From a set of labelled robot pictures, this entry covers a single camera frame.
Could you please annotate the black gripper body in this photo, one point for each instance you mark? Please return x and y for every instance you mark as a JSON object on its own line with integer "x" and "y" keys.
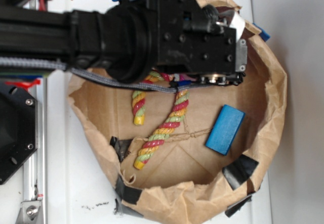
{"x": 180, "y": 36}

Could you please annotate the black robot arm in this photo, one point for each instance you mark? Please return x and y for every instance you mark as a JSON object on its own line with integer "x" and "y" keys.
{"x": 128, "y": 41}

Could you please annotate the blue wooden block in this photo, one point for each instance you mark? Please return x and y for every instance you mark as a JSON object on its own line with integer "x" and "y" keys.
{"x": 225, "y": 129}

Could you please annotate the brown paper bag tray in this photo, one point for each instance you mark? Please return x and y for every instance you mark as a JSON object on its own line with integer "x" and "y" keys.
{"x": 184, "y": 181}

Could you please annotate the white cutting board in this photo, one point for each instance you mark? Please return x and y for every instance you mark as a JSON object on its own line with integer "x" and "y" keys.
{"x": 77, "y": 189}

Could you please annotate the multicolour rope candy cane toy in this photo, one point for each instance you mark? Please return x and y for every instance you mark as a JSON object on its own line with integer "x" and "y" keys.
{"x": 173, "y": 121}

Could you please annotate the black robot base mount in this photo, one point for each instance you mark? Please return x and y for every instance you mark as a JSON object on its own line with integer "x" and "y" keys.
{"x": 18, "y": 134}

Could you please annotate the aluminium frame rail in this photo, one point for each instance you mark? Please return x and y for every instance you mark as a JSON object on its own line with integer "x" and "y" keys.
{"x": 34, "y": 207}

